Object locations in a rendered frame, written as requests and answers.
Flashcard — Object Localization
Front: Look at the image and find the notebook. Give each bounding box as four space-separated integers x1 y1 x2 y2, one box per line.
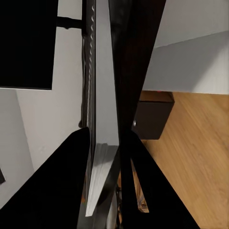
85 0 121 217

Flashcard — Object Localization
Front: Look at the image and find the monitor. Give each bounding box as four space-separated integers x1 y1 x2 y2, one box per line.
0 0 87 91

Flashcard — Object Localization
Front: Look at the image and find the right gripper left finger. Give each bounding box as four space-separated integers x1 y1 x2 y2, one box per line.
0 127 90 229

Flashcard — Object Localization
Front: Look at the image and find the swivel chair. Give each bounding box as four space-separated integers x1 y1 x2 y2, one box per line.
76 179 148 229

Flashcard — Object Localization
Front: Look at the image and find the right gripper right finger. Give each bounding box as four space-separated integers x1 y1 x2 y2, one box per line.
120 127 200 229

